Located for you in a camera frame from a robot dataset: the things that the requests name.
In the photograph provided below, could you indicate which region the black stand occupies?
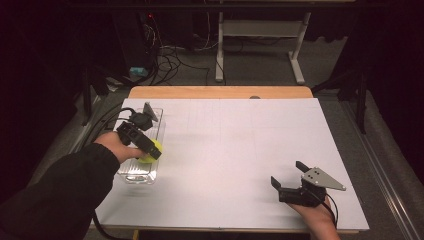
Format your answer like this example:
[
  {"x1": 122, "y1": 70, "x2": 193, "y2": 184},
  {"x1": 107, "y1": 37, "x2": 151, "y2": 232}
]
[
  {"x1": 311, "y1": 66, "x2": 369, "y2": 135},
  {"x1": 81, "y1": 64, "x2": 113, "y2": 127}
]

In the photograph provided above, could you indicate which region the person's left hand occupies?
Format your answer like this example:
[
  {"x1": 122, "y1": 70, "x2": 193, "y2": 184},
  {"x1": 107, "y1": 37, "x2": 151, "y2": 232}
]
[{"x1": 94, "y1": 130, "x2": 148, "y2": 164}]

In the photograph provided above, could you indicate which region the clear plastic container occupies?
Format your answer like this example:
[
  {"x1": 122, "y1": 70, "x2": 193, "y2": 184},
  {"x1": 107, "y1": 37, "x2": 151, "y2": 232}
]
[{"x1": 117, "y1": 107, "x2": 167, "y2": 185}]

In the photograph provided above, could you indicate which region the white metal table frame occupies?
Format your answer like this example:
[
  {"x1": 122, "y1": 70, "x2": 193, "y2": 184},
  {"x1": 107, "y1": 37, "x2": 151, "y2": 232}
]
[{"x1": 214, "y1": 11, "x2": 313, "y2": 85}]

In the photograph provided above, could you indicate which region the bundle of floor cables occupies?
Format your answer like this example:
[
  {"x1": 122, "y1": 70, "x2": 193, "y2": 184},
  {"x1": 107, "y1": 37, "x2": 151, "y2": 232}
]
[{"x1": 143, "y1": 13, "x2": 212, "y2": 86}]

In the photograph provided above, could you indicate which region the right hand-held gripper black cable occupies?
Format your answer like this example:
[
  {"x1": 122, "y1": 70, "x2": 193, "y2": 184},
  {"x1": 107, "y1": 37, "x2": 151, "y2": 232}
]
[{"x1": 323, "y1": 192, "x2": 340, "y2": 229}]

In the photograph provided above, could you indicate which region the white board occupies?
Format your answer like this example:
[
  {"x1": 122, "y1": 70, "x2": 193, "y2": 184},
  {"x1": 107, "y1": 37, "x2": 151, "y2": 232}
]
[{"x1": 91, "y1": 97, "x2": 370, "y2": 232}]

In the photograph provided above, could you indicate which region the black floor cable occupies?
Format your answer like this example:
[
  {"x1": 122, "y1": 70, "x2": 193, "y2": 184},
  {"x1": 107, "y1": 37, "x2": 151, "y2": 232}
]
[{"x1": 91, "y1": 209, "x2": 134, "y2": 240}]

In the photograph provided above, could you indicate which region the blue object on floor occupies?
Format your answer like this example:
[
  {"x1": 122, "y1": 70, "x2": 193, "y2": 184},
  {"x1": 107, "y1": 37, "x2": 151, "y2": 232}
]
[{"x1": 129, "y1": 66, "x2": 149, "y2": 77}]

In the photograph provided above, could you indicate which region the person's right hand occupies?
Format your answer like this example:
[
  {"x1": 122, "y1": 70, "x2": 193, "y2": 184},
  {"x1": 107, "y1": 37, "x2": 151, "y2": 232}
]
[{"x1": 288, "y1": 197, "x2": 341, "y2": 240}]

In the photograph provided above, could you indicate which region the wooden table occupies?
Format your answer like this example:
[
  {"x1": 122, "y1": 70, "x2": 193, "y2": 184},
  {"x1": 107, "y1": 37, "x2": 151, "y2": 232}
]
[{"x1": 89, "y1": 85, "x2": 359, "y2": 240}]

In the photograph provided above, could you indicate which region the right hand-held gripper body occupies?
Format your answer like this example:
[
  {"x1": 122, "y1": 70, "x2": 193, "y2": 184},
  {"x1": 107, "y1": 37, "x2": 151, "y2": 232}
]
[{"x1": 278, "y1": 167, "x2": 347, "y2": 208}]

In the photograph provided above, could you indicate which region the left hand-held gripper black cable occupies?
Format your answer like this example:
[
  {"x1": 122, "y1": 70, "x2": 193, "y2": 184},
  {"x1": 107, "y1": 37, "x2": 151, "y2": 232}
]
[{"x1": 88, "y1": 107, "x2": 138, "y2": 148}]

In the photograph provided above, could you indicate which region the dark computer tower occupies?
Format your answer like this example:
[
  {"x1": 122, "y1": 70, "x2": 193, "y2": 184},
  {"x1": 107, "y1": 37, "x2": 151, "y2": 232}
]
[{"x1": 111, "y1": 12, "x2": 159, "y2": 69}]

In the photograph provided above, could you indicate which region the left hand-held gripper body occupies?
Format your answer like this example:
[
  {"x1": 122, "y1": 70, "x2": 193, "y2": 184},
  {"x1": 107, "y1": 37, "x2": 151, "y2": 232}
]
[{"x1": 116, "y1": 101, "x2": 160, "y2": 150}]

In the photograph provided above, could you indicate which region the aluminium rail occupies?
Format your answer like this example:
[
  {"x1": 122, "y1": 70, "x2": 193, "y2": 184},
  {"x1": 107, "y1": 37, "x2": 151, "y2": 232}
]
[
  {"x1": 340, "y1": 99, "x2": 422, "y2": 240},
  {"x1": 28, "y1": 94, "x2": 105, "y2": 188}
]

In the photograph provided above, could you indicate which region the hand-held gripper black cable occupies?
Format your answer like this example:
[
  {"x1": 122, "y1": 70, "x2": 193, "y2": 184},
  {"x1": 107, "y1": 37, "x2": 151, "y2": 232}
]
[
  {"x1": 88, "y1": 107, "x2": 138, "y2": 148},
  {"x1": 323, "y1": 192, "x2": 340, "y2": 229}
]

